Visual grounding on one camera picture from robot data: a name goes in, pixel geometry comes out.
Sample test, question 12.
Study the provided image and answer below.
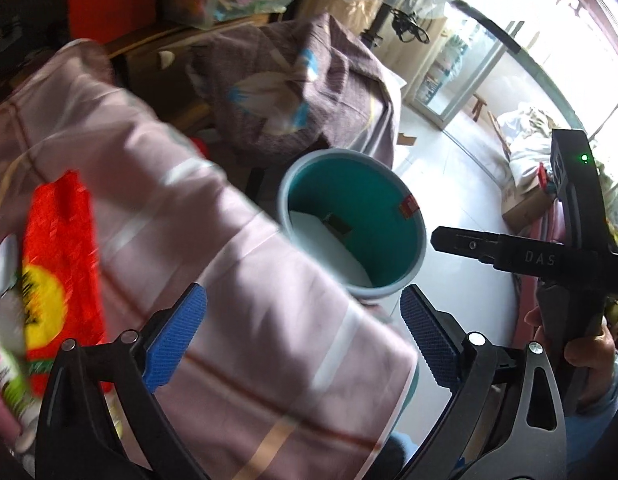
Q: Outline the red plastic bag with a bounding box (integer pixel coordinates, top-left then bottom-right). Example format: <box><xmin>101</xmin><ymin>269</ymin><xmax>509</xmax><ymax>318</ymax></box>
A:
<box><xmin>22</xmin><ymin>170</ymin><xmax>107</xmax><ymax>398</ymax></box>

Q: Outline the white paper towel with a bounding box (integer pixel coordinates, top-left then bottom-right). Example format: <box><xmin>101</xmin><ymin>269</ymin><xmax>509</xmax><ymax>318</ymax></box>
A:
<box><xmin>289</xmin><ymin>211</ymin><xmax>372</xmax><ymax>287</ymax></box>

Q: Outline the green lid supplement bottle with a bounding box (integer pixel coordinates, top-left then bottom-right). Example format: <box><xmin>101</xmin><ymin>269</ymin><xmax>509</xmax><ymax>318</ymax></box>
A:
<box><xmin>0</xmin><ymin>234</ymin><xmax>40</xmax><ymax>462</ymax></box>

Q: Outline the teal trash bin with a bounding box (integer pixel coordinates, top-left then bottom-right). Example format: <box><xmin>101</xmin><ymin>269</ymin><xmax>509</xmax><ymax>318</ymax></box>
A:
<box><xmin>277</xmin><ymin>148</ymin><xmax>427</xmax><ymax>301</ymax></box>

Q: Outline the right hand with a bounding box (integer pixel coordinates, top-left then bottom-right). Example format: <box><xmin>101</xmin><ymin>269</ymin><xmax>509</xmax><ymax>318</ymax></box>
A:
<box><xmin>522</xmin><ymin>303</ymin><xmax>618</xmax><ymax>409</ymax></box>

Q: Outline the small cardboard box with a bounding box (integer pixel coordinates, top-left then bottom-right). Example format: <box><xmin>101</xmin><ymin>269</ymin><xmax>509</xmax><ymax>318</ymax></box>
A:
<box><xmin>501</xmin><ymin>177</ymin><xmax>554</xmax><ymax>234</ymax></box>

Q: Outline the pink plaid tablecloth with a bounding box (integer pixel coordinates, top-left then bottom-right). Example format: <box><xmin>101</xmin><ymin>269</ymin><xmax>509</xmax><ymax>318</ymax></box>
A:
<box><xmin>0</xmin><ymin>40</ymin><xmax>417</xmax><ymax>479</ymax></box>

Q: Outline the wooden stool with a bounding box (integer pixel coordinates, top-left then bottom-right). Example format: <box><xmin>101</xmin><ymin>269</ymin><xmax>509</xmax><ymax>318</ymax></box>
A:
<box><xmin>470</xmin><ymin>93</ymin><xmax>487</xmax><ymax>122</ymax></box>

